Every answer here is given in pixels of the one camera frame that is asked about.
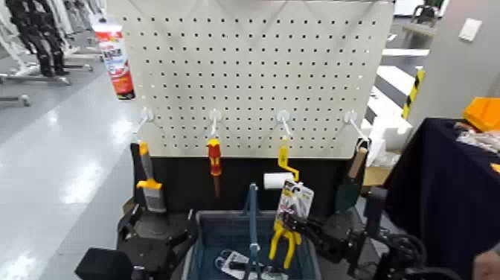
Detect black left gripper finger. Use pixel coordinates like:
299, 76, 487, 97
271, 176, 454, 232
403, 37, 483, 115
164, 210, 199, 256
117, 205, 144, 243

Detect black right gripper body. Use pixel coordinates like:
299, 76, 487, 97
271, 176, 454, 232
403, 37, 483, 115
312, 212, 359, 264

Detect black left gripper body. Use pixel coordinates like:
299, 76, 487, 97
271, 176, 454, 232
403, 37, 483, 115
117, 233, 180, 280

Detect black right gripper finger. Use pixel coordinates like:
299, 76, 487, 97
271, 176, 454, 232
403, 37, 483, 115
281, 212, 310, 237
305, 216, 326, 241

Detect yellow pliers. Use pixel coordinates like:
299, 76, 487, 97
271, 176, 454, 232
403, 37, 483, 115
269, 180, 315, 270

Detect blue grey plastic crate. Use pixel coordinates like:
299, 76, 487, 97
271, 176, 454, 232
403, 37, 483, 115
181, 210, 323, 280

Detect yellow paint roller white sleeve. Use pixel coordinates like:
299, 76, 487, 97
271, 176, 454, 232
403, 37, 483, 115
263, 146, 301, 191

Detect black tool on white card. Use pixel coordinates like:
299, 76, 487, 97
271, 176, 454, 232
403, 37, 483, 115
214, 249, 290, 280

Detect black base panel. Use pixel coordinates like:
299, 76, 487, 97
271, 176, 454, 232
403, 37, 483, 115
130, 142, 366, 218

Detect brown cardboard box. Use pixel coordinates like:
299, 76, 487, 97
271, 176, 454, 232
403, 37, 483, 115
361, 165, 394, 194

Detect red yellow screwdriver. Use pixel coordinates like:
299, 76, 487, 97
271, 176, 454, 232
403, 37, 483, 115
207, 139, 222, 198

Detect white pegboard hook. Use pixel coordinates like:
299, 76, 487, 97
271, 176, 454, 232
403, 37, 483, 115
343, 109, 370, 142
208, 108, 222, 137
140, 106, 156, 124
275, 109, 293, 138

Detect table with black cloth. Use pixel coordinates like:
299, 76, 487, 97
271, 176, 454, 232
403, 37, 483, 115
382, 117, 500, 280

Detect white foam block stack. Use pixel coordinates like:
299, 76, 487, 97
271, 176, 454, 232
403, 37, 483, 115
359, 64, 415, 167

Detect white pegboard panel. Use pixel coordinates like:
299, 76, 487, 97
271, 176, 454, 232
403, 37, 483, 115
107, 0, 395, 159

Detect blurred skin-coloured object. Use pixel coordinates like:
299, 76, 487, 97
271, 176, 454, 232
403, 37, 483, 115
473, 249, 500, 280

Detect red white sealant tube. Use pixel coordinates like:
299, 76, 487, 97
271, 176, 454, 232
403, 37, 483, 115
92, 22, 136, 101

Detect white wheeled stand base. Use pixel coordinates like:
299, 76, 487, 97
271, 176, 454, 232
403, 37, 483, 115
0, 71, 73, 107

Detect clear plastic bags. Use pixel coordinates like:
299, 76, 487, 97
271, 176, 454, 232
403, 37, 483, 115
455, 121, 500, 153

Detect orange plastic bin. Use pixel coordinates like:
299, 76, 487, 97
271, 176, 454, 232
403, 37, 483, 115
461, 97, 500, 133

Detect black humanoid robot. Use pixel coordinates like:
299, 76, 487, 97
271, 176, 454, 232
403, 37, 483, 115
5, 0, 71, 77

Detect black chair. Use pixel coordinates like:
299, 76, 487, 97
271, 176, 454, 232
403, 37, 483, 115
413, 4, 439, 25

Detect green trowel wooden handle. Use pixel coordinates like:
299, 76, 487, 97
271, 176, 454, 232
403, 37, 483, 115
334, 139, 370, 214

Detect yellow black striped post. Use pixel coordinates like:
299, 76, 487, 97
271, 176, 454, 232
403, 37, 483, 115
401, 67, 426, 120

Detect white wall plate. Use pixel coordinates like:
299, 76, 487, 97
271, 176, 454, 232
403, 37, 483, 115
458, 18, 483, 42

